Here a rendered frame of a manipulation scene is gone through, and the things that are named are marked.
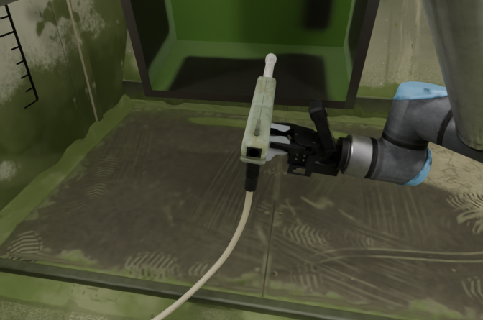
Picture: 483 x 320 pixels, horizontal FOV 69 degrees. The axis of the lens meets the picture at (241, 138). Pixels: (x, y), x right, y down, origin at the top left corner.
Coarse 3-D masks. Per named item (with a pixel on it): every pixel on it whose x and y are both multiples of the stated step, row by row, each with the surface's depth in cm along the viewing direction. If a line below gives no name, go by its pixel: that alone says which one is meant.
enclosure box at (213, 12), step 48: (144, 0) 98; (192, 0) 118; (240, 0) 116; (288, 0) 114; (336, 0) 112; (144, 48) 100; (192, 48) 124; (240, 48) 123; (288, 48) 122; (336, 48) 121; (192, 96) 102; (240, 96) 99; (288, 96) 102; (336, 96) 101
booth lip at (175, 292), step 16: (16, 272) 103; (32, 272) 102; (48, 272) 101; (64, 272) 101; (80, 272) 101; (112, 288) 99; (128, 288) 98; (144, 288) 97; (160, 288) 96; (176, 288) 96; (208, 304) 95; (224, 304) 94; (240, 304) 93; (256, 304) 92; (272, 304) 92; (288, 304) 92
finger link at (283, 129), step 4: (272, 124) 78; (276, 124) 78; (280, 124) 78; (272, 128) 76; (276, 128) 77; (280, 128) 77; (284, 128) 77; (288, 128) 77; (272, 132) 77; (276, 132) 77; (280, 132) 76; (284, 132) 76; (288, 132) 77; (284, 136) 77; (288, 136) 78
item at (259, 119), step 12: (264, 72) 93; (264, 84) 84; (264, 96) 78; (252, 108) 74; (264, 108) 74; (252, 120) 69; (264, 120) 70; (252, 132) 66; (264, 132) 66; (252, 144) 63; (264, 144) 63; (264, 156) 64; (252, 168) 79; (252, 180) 81
